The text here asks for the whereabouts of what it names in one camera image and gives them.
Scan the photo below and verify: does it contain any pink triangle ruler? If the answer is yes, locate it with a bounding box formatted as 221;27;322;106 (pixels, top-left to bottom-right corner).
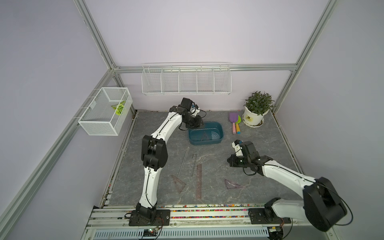
171;175;187;194
200;130;211;142

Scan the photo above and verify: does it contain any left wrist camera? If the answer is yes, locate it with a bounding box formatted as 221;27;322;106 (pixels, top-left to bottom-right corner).
179;98;200;116

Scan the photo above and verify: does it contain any purple triangle ruler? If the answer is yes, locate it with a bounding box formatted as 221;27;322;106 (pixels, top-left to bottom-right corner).
224;179;243;190

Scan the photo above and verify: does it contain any long pink straight ruler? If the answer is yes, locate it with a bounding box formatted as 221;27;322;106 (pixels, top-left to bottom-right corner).
196;164;202;200

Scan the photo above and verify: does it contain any clear blue protractor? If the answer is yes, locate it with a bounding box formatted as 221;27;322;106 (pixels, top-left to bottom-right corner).
210;130;222;141

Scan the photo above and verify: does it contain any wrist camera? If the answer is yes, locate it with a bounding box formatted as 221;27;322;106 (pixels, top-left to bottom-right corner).
179;98;200;116
232;140;243;157

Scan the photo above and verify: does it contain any teal plastic storage box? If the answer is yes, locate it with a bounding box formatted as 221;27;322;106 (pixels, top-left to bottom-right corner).
188;122;224;146

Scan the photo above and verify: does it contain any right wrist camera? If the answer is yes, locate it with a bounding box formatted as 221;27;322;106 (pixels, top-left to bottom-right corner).
232;140;243;157

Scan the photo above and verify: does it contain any purple toy shovel pink handle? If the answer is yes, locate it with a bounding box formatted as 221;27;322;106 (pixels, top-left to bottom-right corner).
229;113;238;135

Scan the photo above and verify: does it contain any white mesh side basket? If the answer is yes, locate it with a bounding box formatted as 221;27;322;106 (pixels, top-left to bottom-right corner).
78;87;133;136

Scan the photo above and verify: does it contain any green leaf toy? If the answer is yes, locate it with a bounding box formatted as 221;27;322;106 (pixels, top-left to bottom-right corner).
112;101;126;116

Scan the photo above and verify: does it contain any potted green plant white pot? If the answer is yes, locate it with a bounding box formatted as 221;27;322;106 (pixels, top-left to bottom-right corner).
242;91;274;128

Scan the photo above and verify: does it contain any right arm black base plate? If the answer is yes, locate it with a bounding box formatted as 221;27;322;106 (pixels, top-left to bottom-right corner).
248;208;292;225

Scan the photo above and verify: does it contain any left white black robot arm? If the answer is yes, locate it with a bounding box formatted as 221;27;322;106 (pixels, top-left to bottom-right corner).
136;103;202;215

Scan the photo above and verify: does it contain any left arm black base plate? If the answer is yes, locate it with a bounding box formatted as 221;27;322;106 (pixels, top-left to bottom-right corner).
129;210;171;227

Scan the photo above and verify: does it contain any aluminium rail frame front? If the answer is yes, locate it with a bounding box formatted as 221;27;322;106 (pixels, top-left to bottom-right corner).
81;204;338;240

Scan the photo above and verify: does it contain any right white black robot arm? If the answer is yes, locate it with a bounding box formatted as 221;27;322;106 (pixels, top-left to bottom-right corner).
227;140;351;232

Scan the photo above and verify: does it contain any short clear straight ruler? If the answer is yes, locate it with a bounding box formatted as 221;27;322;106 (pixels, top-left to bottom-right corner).
191;153;198;177

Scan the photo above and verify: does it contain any long white wire wall basket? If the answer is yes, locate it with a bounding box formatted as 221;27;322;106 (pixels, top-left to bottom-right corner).
141;62;232;95

